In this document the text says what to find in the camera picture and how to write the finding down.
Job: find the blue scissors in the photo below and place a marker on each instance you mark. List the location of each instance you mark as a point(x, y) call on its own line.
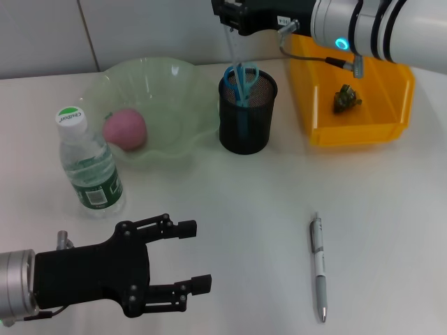
point(232, 75)

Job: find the black mesh pen cup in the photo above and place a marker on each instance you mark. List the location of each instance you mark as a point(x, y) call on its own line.
point(246, 132)

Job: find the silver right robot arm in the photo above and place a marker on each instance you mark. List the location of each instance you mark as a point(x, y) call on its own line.
point(384, 28)

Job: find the transparent plastic ruler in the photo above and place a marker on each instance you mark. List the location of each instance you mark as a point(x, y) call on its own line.
point(234, 52)

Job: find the pink peach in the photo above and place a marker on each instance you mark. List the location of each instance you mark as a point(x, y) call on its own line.
point(125, 129)

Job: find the clear green-label water bottle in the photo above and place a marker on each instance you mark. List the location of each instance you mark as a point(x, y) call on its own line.
point(91, 167)

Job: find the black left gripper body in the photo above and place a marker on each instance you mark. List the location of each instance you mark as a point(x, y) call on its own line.
point(94, 275)

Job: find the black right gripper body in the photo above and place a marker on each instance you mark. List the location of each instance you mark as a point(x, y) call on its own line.
point(269, 14)

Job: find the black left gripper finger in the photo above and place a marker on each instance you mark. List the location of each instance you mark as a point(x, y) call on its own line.
point(202, 284)
point(186, 229)

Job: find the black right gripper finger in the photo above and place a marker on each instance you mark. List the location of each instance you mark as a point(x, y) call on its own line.
point(234, 14)
point(219, 8)

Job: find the green plastic wrapper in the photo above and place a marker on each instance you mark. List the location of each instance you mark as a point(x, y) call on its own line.
point(345, 99)

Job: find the pale green glass fruit plate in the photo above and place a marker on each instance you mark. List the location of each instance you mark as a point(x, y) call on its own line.
point(167, 104)

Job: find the grey ballpoint pen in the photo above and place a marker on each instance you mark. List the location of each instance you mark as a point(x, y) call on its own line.
point(319, 265)

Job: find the yellow plastic bin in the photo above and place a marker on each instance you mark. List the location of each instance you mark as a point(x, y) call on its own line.
point(352, 115)

